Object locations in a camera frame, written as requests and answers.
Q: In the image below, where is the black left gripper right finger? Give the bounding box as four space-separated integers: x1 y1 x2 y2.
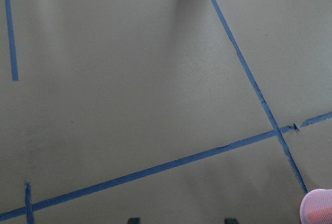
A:
224 218 237 224

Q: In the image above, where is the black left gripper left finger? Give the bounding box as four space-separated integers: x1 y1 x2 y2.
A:
128 217 141 224

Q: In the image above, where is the pink mesh pen holder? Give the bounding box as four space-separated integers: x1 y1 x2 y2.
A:
299 189 331 223

